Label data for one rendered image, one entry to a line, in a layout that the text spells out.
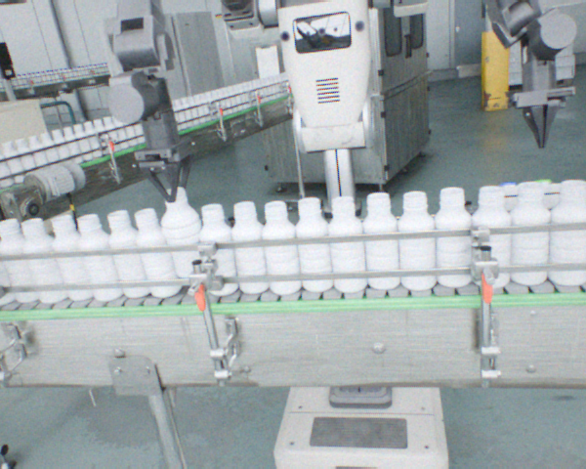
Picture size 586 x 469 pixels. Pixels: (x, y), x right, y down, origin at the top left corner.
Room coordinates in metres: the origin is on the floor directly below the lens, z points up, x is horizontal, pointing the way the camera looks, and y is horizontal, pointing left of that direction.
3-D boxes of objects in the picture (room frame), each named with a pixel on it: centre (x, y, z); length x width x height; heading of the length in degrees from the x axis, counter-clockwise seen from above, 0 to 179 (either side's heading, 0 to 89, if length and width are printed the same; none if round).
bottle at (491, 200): (0.78, -0.31, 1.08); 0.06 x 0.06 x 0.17
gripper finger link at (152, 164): (0.89, 0.21, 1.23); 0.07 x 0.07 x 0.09; 78
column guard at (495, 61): (7.92, -3.23, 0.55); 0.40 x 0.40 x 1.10; 78
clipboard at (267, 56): (4.85, 0.06, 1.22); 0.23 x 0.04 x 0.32; 60
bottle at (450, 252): (0.80, -0.26, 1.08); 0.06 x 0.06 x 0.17
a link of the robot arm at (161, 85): (0.89, 0.21, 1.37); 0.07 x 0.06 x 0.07; 168
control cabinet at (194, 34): (7.85, 1.19, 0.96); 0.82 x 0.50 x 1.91; 150
